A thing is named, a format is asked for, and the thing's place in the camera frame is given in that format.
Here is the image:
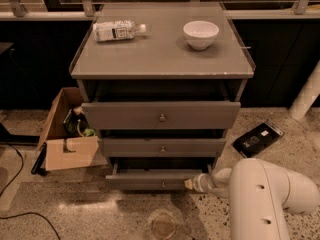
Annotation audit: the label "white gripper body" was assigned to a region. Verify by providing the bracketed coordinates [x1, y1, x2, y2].
[193, 173, 216, 193]

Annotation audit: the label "grey bottom drawer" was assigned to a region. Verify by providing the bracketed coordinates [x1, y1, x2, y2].
[106, 158, 214, 191]

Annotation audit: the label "grey drawer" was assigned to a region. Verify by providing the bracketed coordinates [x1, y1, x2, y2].
[99, 138, 226, 158]
[82, 101, 240, 130]
[106, 158, 214, 191]

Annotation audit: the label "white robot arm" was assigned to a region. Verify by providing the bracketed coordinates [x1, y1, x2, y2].
[184, 158, 319, 240]

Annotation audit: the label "grey top drawer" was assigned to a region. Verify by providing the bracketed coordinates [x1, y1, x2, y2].
[82, 101, 240, 130]

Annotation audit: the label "grey middle drawer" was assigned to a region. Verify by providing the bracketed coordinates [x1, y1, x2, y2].
[99, 138, 226, 158]

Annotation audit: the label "grey wooden drawer cabinet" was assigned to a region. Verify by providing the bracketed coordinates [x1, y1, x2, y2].
[69, 2, 257, 167]

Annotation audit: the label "black flat device on floor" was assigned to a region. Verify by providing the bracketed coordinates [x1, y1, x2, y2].
[232, 120, 284, 158]

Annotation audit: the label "brown cardboard box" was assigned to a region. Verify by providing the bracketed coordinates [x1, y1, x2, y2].
[36, 87, 107, 171]

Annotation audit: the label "green items in box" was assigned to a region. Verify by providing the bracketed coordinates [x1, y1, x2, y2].
[63, 106, 96, 137]

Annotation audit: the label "white ceramic bowl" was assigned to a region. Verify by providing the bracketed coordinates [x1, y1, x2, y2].
[183, 21, 220, 50]

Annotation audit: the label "black tool beside box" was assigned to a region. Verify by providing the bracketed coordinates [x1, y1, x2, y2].
[31, 144, 47, 176]

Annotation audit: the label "plastic water bottle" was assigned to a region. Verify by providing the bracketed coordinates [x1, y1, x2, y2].
[93, 20, 147, 42]

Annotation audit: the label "white cylindrical post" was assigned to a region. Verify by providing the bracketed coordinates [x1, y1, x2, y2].
[289, 60, 320, 120]

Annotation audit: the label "black cable on floor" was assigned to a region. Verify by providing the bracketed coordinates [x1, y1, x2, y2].
[0, 143, 62, 240]

